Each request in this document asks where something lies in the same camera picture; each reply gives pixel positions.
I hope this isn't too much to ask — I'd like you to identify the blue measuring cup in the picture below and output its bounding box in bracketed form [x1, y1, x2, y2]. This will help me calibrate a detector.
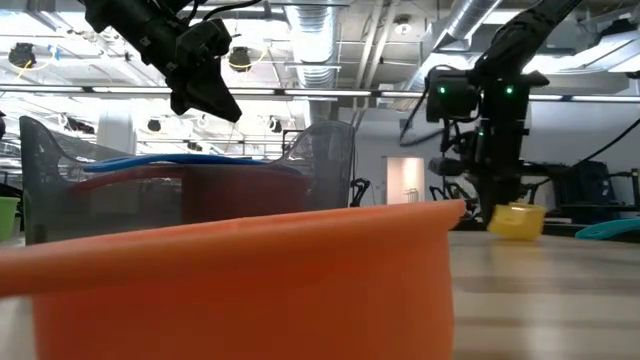
[82, 153, 304, 175]

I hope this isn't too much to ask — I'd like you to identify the silver spiral ceiling duct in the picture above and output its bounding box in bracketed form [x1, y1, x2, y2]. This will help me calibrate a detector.
[404, 0, 504, 91]
[284, 0, 344, 126]

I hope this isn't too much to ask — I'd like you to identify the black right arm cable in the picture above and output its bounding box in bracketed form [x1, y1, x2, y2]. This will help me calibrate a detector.
[569, 117, 640, 171]

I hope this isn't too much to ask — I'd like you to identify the black background equipment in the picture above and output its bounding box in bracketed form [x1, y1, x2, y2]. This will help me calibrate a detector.
[547, 159, 640, 211]

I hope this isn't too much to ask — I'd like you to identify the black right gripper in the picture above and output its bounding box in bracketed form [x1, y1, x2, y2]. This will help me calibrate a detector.
[469, 99, 529, 226]

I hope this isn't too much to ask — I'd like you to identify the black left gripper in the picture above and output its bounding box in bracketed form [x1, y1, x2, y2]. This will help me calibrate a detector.
[167, 18, 244, 124]

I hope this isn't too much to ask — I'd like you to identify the orange measuring cup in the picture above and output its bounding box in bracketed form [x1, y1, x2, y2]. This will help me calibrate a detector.
[0, 199, 467, 360]

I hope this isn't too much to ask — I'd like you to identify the long ceiling light strip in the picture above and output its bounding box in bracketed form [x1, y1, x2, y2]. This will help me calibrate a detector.
[0, 84, 374, 98]

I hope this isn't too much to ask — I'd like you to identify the yellow measuring cup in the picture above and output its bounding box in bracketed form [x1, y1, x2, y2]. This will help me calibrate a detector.
[486, 201, 547, 243]

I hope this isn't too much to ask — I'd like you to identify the red measuring cup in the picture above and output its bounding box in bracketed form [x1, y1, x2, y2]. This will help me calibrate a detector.
[67, 164, 310, 225]

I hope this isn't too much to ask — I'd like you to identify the lit doorway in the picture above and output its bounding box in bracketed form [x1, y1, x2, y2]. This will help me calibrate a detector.
[384, 156, 426, 205]

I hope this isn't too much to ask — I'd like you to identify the cyan measuring cup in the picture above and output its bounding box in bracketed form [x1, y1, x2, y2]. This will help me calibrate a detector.
[574, 217, 640, 242]

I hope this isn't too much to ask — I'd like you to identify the black aluminium table frame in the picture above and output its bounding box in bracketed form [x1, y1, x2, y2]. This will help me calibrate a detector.
[447, 217, 640, 245]

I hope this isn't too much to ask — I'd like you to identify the green measuring cup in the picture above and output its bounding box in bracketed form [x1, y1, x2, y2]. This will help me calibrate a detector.
[0, 196, 21, 243]

